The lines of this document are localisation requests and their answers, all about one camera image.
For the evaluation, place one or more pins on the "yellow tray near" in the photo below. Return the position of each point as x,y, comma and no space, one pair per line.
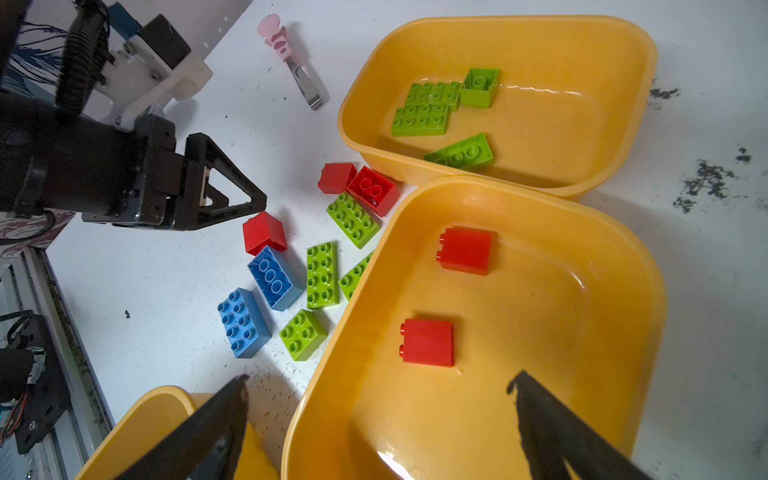
152,418

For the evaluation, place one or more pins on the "small green brick bottom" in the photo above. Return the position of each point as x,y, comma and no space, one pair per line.
302,335

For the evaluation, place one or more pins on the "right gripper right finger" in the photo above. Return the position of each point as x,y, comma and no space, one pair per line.
557,444

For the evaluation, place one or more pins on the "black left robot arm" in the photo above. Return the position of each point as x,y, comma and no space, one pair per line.
97,148

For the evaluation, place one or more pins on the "yellow tray far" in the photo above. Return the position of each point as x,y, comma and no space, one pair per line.
572,91

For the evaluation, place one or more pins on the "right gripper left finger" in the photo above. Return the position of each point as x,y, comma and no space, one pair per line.
205,446

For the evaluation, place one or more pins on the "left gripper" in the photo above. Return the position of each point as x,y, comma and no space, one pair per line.
215,190

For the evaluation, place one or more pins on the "small green square brick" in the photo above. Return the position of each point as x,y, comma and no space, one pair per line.
479,87

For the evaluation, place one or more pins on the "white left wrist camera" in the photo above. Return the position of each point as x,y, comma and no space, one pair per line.
152,67

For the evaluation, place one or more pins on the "red tall brick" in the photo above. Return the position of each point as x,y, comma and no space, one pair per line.
264,230

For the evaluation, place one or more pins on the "yellow tray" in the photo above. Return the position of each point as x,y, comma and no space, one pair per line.
152,418
572,91
572,297

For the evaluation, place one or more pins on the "yellow tray middle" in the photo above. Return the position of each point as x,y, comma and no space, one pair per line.
572,297

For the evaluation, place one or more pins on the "green brick top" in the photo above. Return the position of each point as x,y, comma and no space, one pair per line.
353,220

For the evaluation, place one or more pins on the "green upturned long brick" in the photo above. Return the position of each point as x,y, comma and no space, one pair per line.
471,154

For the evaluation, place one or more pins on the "green brick diagonal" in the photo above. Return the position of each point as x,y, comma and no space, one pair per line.
322,276

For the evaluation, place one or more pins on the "blue brick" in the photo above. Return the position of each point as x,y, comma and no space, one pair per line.
245,327
279,286

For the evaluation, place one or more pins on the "small red brick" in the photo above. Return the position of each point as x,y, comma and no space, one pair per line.
465,250

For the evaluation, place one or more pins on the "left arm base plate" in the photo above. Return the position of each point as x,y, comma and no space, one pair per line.
32,381

